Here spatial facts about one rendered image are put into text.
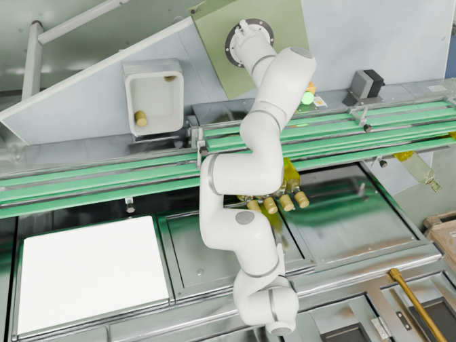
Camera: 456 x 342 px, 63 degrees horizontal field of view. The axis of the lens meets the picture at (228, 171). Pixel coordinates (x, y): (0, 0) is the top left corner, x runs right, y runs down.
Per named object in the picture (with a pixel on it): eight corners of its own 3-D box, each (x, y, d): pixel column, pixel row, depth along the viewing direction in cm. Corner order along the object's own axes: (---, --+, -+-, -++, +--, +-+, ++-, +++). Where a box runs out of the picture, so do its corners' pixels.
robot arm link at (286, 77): (235, 134, 84) (259, 70, 73) (266, 93, 102) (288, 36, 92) (274, 152, 83) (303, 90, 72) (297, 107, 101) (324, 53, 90)
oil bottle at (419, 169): (391, 154, 169) (429, 196, 151) (395, 144, 165) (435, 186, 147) (402, 150, 170) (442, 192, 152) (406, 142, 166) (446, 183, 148)
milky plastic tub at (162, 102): (127, 121, 129) (131, 136, 123) (121, 61, 113) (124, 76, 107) (178, 115, 133) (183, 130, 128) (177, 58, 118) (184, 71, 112)
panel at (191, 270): (22, 241, 121) (13, 345, 98) (19, 235, 119) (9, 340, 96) (275, 195, 146) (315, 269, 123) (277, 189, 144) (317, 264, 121)
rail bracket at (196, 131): (189, 153, 130) (198, 178, 122) (190, 114, 118) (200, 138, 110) (197, 153, 131) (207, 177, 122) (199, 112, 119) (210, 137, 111)
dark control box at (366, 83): (348, 87, 150) (359, 99, 145) (355, 69, 145) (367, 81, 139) (366, 85, 152) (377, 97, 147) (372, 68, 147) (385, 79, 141)
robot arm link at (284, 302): (257, 316, 85) (299, 309, 83) (253, 274, 92) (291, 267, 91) (269, 340, 95) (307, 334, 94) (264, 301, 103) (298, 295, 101)
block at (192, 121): (184, 137, 133) (189, 149, 129) (184, 115, 127) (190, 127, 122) (194, 136, 134) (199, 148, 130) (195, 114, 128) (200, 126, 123)
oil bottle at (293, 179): (264, 156, 143) (287, 196, 129) (267, 144, 140) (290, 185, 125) (277, 154, 145) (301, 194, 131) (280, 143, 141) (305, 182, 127)
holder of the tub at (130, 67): (129, 132, 133) (132, 146, 127) (121, 61, 114) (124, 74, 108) (177, 126, 137) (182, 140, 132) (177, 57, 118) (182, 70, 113)
